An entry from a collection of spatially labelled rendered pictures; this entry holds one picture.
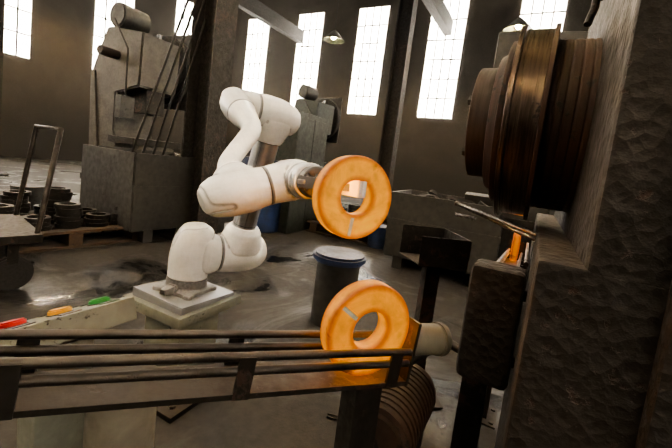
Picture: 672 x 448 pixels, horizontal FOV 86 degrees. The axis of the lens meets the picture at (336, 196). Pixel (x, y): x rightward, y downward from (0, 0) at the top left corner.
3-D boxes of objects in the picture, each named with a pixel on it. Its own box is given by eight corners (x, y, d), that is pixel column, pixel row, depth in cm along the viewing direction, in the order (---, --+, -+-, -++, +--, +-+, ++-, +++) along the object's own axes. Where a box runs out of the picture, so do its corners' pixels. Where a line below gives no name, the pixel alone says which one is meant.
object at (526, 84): (525, 213, 113) (552, 59, 109) (519, 229, 72) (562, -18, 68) (503, 209, 116) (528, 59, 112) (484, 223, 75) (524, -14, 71)
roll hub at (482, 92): (492, 178, 109) (508, 83, 106) (479, 176, 84) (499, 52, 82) (472, 175, 112) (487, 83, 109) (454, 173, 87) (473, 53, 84)
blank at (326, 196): (400, 166, 69) (390, 165, 72) (329, 144, 62) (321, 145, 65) (382, 245, 69) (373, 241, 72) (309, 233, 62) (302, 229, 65)
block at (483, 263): (512, 377, 77) (532, 268, 75) (509, 396, 70) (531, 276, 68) (460, 359, 82) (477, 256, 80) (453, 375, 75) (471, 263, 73)
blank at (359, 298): (369, 393, 60) (359, 381, 63) (425, 318, 63) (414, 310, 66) (307, 346, 54) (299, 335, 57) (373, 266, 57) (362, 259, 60)
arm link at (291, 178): (283, 197, 89) (291, 199, 83) (287, 160, 88) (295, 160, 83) (317, 199, 93) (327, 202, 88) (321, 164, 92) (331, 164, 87)
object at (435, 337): (448, 362, 65) (456, 331, 65) (409, 364, 61) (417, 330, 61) (426, 345, 71) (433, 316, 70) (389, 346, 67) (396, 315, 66)
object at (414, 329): (407, 385, 61) (422, 324, 60) (404, 386, 61) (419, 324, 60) (383, 361, 67) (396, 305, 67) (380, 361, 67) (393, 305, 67)
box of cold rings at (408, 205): (494, 271, 392) (506, 199, 385) (491, 292, 317) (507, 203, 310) (401, 250, 435) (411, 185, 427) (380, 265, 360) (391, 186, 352)
